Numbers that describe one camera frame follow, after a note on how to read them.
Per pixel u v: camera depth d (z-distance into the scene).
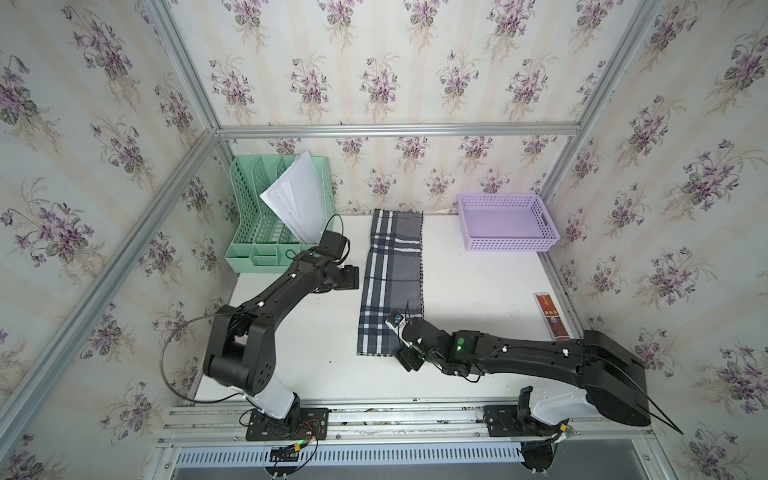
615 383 0.41
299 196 0.96
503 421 0.74
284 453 0.71
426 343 0.60
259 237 1.06
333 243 0.72
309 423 0.72
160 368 0.39
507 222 1.15
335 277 0.75
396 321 0.70
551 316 0.91
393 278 1.01
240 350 0.45
